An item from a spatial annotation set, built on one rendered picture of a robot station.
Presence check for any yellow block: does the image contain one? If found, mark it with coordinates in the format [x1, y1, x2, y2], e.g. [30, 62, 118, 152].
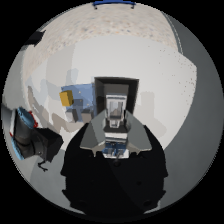
[59, 90, 74, 106]

